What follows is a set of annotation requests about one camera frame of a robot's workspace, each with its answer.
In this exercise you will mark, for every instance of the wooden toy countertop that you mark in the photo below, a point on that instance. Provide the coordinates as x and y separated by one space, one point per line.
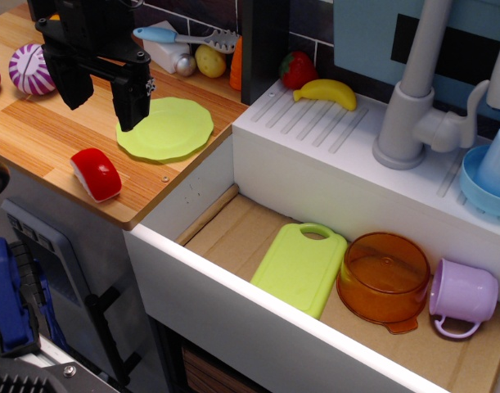
39 135

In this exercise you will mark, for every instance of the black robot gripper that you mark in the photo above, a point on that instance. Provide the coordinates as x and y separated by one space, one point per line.
83 38

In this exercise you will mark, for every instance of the white toy bottle silver cap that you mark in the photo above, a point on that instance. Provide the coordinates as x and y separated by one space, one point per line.
175 58

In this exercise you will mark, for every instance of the purple toy mug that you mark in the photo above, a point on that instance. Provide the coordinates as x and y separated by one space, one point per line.
463 293

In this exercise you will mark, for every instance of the white toy sink unit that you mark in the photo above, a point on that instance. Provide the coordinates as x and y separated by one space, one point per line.
311 164

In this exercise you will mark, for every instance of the blue clamp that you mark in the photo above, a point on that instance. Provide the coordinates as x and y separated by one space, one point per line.
26 307

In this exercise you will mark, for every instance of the red toy strawberry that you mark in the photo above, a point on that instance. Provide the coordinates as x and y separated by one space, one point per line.
297 69

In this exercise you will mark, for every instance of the orange toy carrot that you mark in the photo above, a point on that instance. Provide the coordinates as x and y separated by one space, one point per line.
235 77

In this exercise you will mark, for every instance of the blue toy bowl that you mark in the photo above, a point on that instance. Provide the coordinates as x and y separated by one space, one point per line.
474 193

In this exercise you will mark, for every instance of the yellow toy potato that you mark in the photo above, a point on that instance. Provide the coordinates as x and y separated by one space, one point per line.
210 62

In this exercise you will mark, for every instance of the orange transparent toy pot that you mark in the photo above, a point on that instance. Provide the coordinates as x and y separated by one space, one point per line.
383 279

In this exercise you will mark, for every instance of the red toy sushi piece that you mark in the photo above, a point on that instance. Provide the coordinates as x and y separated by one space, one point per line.
97 174

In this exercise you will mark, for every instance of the green toy cutting board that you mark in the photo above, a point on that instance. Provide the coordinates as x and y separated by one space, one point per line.
301 265

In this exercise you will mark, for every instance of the light green toy plate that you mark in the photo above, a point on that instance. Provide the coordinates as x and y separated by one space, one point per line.
175 128

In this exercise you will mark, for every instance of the grey toy faucet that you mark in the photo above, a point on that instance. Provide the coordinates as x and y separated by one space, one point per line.
411 123

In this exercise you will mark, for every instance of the grey toy oven door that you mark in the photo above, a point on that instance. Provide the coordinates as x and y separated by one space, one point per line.
94 295

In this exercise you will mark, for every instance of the blue handled pasta spoon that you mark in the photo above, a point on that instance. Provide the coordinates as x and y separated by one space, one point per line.
223 41

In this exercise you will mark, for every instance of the yellow toy banana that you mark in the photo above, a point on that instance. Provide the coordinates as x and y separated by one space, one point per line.
328 90

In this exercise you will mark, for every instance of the purple white striped toy ball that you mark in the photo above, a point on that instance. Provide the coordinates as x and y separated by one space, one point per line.
28 71

